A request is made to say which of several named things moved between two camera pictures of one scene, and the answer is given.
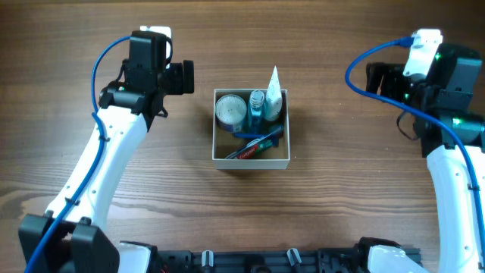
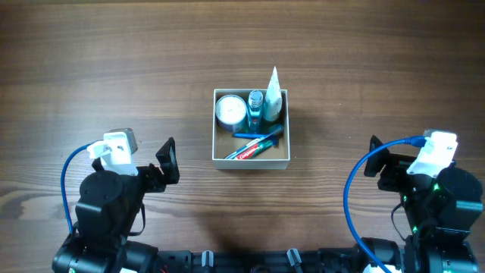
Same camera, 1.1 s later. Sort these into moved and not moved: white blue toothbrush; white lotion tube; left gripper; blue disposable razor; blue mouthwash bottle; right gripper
Moved: left gripper; right gripper
Not moved: white blue toothbrush; blue disposable razor; white lotion tube; blue mouthwash bottle
